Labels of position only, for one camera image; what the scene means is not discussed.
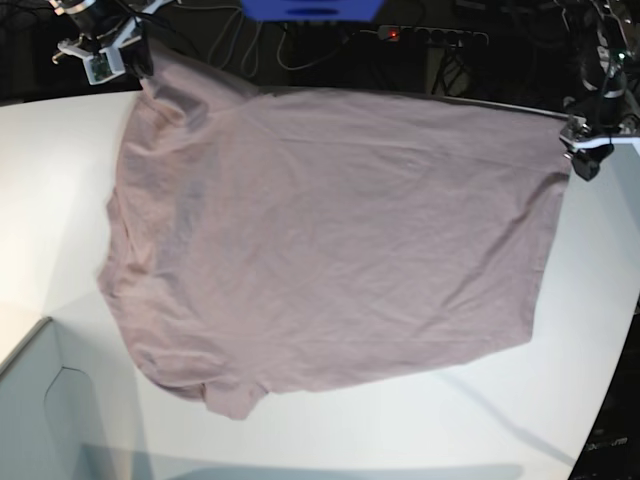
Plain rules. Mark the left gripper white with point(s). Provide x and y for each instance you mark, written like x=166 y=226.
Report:
x=586 y=149

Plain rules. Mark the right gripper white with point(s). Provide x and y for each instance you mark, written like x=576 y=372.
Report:
x=128 y=36

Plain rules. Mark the mauve pink t-shirt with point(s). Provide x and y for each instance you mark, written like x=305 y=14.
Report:
x=274 y=241

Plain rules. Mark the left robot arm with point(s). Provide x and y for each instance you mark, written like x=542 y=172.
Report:
x=606 y=37

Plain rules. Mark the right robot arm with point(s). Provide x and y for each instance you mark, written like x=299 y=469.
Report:
x=98 y=17

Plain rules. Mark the blue plastic bin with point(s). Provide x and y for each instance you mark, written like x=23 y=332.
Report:
x=311 y=10

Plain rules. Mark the black power strip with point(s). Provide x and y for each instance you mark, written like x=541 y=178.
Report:
x=432 y=37

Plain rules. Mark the white cardboard box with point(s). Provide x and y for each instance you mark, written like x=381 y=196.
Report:
x=69 y=410

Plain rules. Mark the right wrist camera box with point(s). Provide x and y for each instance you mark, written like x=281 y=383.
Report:
x=104 y=66

